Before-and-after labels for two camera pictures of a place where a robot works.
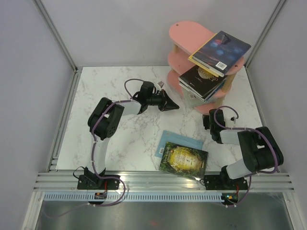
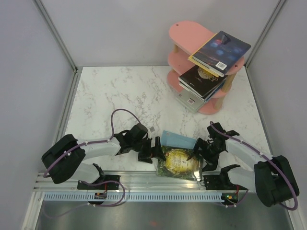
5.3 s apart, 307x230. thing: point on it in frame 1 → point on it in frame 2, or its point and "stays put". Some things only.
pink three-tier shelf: [186, 38] stays put
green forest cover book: [183, 161] stays put
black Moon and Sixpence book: [200, 82] stays put
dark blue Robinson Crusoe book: [221, 52] stays put
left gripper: [167, 103] → [146, 156]
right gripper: [206, 119] → [212, 162]
